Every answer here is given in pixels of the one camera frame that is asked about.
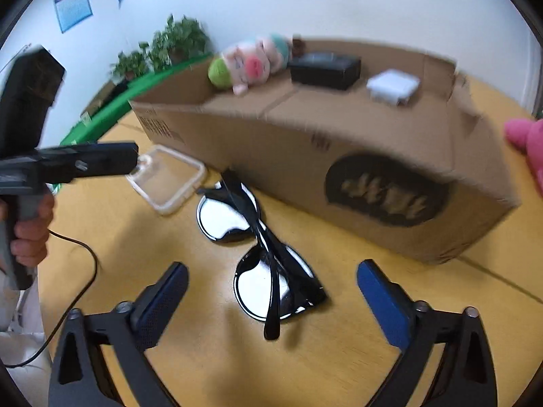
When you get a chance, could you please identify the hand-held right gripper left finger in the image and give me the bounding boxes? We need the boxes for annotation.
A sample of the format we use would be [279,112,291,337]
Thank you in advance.
[48,262,189,407]

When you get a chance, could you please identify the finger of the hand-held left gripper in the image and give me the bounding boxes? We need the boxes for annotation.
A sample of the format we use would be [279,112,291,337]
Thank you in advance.
[36,141,140,184]

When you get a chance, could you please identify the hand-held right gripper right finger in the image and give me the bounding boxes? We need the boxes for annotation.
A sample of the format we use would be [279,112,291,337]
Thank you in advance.
[356,258,498,407]

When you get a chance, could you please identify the clear plastic lid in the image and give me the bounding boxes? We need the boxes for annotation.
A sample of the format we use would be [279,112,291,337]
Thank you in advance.
[126,144,208,215]

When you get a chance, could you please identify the black glasses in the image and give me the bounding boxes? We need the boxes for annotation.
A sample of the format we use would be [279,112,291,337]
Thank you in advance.
[196,169,328,341]

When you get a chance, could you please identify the brown cardboard box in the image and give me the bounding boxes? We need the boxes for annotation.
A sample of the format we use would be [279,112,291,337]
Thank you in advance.
[129,36,522,266]

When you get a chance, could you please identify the white charger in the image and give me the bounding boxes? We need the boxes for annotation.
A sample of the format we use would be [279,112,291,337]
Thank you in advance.
[366,69,420,108]

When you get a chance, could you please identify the wooden desktop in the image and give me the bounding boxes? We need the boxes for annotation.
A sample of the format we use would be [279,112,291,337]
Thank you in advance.
[36,74,543,407]

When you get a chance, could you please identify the person's left hand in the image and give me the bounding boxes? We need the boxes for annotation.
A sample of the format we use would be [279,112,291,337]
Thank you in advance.
[11,194,57,270]

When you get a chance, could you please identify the small cardboard carton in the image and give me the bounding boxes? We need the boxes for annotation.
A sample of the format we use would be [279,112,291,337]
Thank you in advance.
[80,82,117,124]

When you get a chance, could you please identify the green board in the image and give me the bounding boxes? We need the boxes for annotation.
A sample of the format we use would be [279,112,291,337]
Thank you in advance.
[59,53,213,147]

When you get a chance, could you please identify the green potted plant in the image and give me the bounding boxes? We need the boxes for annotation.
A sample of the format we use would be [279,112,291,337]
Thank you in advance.
[148,15,210,73]
[111,51,149,81]

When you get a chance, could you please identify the person's white clothing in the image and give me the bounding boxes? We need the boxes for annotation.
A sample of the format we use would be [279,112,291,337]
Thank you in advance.
[0,269,52,395]

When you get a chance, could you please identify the pig plush toy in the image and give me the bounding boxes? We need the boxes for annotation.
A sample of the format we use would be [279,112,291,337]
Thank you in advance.
[208,33,294,96]

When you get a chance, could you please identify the pink plush toy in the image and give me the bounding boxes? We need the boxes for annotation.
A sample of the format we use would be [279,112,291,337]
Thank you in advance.
[504,119,543,198]

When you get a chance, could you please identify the black rectangular box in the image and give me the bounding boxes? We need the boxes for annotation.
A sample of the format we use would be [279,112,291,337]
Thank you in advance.
[288,52,362,91]

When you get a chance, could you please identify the black cable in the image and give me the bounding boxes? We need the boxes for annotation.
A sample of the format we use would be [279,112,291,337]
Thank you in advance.
[3,229,99,369]

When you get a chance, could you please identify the blue wall poster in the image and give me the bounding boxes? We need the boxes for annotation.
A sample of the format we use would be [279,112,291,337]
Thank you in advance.
[53,0,93,35]

